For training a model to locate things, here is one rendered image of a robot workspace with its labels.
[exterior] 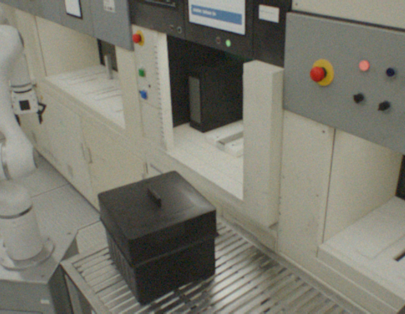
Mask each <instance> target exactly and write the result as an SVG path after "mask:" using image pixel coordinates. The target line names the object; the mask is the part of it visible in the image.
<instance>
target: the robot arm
mask: <svg viewBox="0 0 405 314"><path fill-rule="evenodd" d="M9 81H10V84H11V85H9ZM9 88H10V89H12V92H11V97H12V105H11V97H10V91H9ZM39 105H40V106H42V110H41V111H40V110H39ZM46 106H47V105H46V104H44V103H41V102H38V101H37V97H36V94H35V92H34V89H33V88H32V82H31V77H30V74H29V68H28V64H27V59H26V54H25V52H24V40H23V38H22V36H21V33H20V32H19V31H18V30H17V29H15V28H14V27H12V26H11V25H10V22H9V20H8V18H7V16H6V14H5V12H4V10H3V9H2V7H1V6H0V132H2V133H3V134H4V136H5V137H6V142H4V143H0V230H1V234H2V237H3V239H4V240H3V242H2V248H1V249H0V264H1V265H2V266H3V267H4V268H6V269H9V270H24V269H28V268H31V267H35V266H36V265H39V264H41V263H42V262H43V261H45V260H46V259H48V258H49V257H50V255H51V254H52V251H53V249H54V243H53V240H52V239H51V238H50V237H49V236H47V235H44V234H42V233H40V231H39V226H38V223H37V219H36V214H35V210H34V206H33V203H32V198H31V194H30V192H29V190H28V189H27V188H25V187H24V186H20V185H17V184H14V183H10V182H9V181H7V180H9V179H19V178H25V177H28V176H30V175H32V174H34V173H35V172H36V171H37V169H38V166H39V157H38V154H37V151H36V150H35V148H34V147H33V145H32V143H31V142H30V140H29V139H28V137H27V136H26V135H25V134H24V132H22V130H21V129H20V125H21V123H20V119H19V117H18V115H23V114H30V113H37V114H38V115H39V116H38V118H39V123H40V124H41V123H42V121H43V119H42V114H43V113H44V111H45V108H46ZM12 109H13V110H14V113H13V110H12Z"/></svg>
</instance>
